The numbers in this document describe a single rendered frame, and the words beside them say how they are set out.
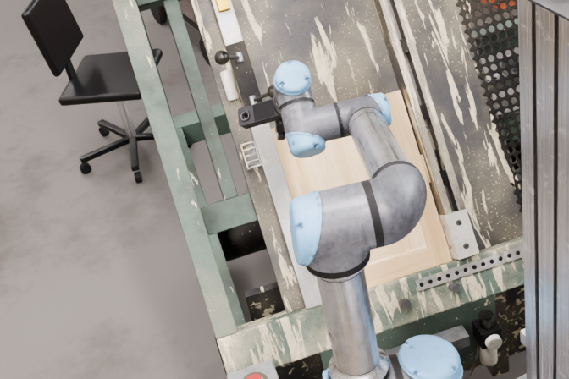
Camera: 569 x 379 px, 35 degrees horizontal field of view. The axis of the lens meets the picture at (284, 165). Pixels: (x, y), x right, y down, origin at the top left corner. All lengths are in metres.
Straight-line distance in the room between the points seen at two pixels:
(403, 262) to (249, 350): 0.48
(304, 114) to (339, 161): 0.60
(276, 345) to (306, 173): 0.46
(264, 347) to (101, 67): 2.59
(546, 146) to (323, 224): 0.38
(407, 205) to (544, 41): 0.39
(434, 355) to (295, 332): 0.70
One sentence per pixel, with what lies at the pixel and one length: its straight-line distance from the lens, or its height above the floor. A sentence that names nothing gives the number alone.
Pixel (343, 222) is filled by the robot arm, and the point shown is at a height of 1.66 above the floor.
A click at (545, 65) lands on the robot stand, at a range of 1.25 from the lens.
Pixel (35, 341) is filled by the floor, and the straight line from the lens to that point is 3.96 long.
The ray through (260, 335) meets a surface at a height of 0.89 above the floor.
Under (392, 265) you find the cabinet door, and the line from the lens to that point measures 2.44.
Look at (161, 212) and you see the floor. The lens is 4.35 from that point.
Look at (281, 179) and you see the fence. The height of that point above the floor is 1.19.
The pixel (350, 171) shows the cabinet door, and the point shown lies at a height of 1.14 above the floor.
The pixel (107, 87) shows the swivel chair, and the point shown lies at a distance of 4.48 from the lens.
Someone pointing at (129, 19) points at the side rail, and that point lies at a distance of 2.38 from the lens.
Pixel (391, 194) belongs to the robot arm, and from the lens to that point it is 1.46.
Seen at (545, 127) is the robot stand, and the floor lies 1.84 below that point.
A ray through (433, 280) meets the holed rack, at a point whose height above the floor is 0.89.
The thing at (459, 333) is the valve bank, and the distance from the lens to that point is 2.50.
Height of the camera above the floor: 2.59
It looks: 36 degrees down
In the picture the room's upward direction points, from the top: 12 degrees counter-clockwise
